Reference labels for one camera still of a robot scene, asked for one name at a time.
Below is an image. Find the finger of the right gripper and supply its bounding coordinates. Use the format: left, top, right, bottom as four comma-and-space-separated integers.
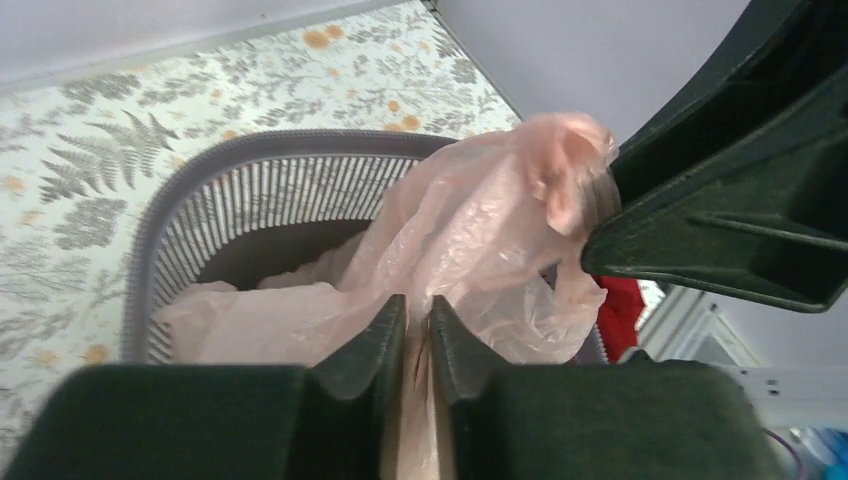
582, 1, 847, 313

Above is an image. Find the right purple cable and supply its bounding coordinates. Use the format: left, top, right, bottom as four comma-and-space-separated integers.
761, 427, 806, 480

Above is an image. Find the grey plastic trash bin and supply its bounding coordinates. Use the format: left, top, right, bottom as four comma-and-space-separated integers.
121, 129, 611, 367

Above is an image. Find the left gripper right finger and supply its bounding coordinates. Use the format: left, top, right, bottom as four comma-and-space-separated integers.
429, 295, 508, 479

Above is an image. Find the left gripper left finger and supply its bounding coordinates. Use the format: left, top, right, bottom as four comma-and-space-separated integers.
285, 294, 407, 479

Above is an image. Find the red cloth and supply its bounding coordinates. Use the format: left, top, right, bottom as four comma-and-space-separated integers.
568, 276, 645, 365

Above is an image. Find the pink plastic trash bag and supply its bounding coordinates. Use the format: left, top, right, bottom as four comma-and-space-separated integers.
156, 113, 620, 479

